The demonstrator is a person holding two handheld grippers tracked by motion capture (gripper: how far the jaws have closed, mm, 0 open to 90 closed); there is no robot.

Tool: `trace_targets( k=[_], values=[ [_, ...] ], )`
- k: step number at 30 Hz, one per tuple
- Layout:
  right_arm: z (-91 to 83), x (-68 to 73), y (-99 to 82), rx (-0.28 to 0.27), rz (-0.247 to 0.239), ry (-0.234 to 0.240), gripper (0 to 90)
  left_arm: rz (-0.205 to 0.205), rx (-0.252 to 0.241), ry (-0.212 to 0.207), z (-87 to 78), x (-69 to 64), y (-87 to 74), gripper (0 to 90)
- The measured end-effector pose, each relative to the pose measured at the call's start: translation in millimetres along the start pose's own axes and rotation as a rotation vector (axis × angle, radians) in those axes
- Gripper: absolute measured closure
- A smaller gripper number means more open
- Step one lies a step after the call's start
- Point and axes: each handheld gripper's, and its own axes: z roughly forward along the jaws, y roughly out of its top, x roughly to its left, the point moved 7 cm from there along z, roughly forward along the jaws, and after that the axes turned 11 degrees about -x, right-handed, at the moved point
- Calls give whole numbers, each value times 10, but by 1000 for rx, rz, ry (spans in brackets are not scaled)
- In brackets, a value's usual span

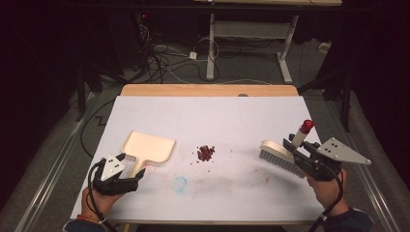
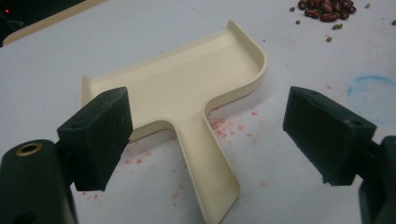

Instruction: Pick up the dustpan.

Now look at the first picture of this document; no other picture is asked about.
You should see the white brush with red-tipped handle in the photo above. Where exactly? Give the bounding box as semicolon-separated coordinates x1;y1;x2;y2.
258;119;315;179

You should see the hand-held gripper cable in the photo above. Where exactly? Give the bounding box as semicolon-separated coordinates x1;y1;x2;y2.
308;169;345;232
87;159;118;232

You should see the orange wrist bracelet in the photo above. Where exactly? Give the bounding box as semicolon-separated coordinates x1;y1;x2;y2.
76;214;105;224

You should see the cream plastic dustpan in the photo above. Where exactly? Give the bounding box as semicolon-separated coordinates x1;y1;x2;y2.
121;130;177;179

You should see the black metal stand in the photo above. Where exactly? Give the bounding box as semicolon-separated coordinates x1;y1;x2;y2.
74;62;87;123
298;69;353;133

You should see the white table cover sheet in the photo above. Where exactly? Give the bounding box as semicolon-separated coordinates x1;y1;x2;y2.
70;95;325;223

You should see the pile of red crumbs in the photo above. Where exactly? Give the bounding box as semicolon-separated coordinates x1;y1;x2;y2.
190;144;217;165

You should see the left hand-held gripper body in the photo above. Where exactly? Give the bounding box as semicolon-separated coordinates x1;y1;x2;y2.
92;155;139;196

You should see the person's left hand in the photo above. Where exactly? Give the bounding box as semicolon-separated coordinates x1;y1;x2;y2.
80;186;124;223

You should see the tangle of floor cables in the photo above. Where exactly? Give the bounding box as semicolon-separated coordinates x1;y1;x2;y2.
127;13;223;85

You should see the black floor cable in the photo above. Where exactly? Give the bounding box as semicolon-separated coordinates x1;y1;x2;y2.
79;99;116;160

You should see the person's right hand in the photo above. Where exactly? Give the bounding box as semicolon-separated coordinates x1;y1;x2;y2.
306;168;350;218

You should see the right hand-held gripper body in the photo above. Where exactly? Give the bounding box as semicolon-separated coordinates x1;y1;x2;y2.
295;137;372;183

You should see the right hand-held gripper cable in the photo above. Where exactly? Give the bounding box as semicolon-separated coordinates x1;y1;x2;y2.
308;169;345;232

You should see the white metal desk frame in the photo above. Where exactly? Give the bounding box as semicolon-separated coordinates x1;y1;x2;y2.
206;13;300;85

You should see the left hand-held gripper cable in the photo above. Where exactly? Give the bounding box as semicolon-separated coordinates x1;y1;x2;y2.
87;159;118;232

